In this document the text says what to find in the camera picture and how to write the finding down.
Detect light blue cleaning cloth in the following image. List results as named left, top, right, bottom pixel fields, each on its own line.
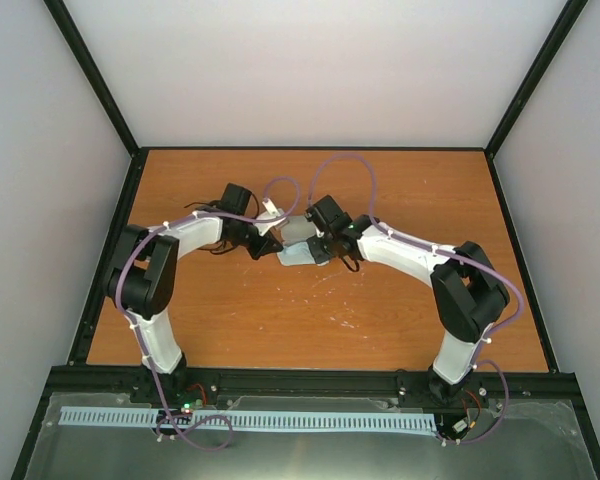
left=277, top=241, right=316, bottom=267

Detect pink glasses case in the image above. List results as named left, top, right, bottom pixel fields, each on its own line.
left=278, top=215, right=316, bottom=246

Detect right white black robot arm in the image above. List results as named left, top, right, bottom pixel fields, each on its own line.
left=305, top=195, right=510, bottom=405

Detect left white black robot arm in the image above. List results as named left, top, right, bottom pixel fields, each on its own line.
left=103, top=183, right=288, bottom=403

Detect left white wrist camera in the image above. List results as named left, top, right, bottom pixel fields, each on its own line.
left=256, top=198, right=289, bottom=237

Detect black thin-frame sunglasses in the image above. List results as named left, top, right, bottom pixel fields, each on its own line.
left=184, top=200, right=234, bottom=255

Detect light blue slotted cable duct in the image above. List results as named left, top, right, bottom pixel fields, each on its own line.
left=57, top=406, right=437, bottom=436

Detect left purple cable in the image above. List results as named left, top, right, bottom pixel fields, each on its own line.
left=115, top=176, right=235, bottom=450

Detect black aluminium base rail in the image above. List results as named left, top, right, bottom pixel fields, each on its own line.
left=47, top=365, right=579, bottom=412

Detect left black frame post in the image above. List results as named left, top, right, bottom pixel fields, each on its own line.
left=43, top=0, right=140, bottom=158

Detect black frame post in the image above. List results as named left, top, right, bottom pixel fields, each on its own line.
left=485, top=0, right=588, bottom=159
left=43, top=0, right=140, bottom=158

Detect right black frame post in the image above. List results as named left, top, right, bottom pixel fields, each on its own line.
left=485, top=0, right=588, bottom=159

